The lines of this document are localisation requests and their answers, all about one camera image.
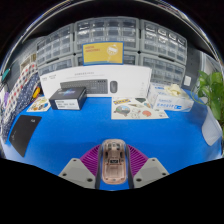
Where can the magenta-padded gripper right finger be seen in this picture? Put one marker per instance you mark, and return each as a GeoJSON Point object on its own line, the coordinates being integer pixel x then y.
{"type": "Point", "coordinates": [151, 170]}

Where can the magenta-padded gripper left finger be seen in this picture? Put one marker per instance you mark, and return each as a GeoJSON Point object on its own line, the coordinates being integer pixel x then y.
{"type": "Point", "coordinates": [75, 170]}

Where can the black mouse pad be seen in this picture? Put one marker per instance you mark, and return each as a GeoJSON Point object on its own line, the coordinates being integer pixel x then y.
{"type": "Point", "coordinates": [23, 133]}

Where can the colourful sticker sheet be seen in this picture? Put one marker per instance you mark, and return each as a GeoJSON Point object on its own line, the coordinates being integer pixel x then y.
{"type": "Point", "coordinates": [136, 108]}
{"type": "Point", "coordinates": [39, 105]}

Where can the white and blue tissue box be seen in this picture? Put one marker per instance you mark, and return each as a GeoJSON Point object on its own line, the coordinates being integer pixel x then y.
{"type": "Point", "coordinates": [170, 101]}

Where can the small black box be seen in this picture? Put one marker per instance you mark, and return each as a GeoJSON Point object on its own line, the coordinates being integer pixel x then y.
{"type": "Point", "coordinates": [68, 98]}

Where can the small yellow object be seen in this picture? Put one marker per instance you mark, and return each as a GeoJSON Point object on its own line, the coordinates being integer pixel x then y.
{"type": "Point", "coordinates": [36, 93]}

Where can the long white keyboard box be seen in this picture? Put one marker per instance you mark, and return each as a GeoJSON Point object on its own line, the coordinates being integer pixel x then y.
{"type": "Point", "coordinates": [133, 80]}

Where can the small purple object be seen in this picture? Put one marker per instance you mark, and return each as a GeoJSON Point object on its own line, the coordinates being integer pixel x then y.
{"type": "Point", "coordinates": [5, 99]}

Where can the red white checkered cloth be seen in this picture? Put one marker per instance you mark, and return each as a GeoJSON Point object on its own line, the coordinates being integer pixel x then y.
{"type": "Point", "coordinates": [21, 85]}

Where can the green potted plant white pot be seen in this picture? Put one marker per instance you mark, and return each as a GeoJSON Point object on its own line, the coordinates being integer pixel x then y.
{"type": "Point", "coordinates": [213, 90]}

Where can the beige woven basket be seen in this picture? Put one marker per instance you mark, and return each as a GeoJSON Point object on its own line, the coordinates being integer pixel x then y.
{"type": "Point", "coordinates": [27, 61]}

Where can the yellow and blue box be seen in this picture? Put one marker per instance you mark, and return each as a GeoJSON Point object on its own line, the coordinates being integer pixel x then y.
{"type": "Point", "coordinates": [102, 53]}

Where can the white wall socket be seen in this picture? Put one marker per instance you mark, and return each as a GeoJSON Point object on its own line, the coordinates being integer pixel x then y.
{"type": "Point", "coordinates": [187, 81]}

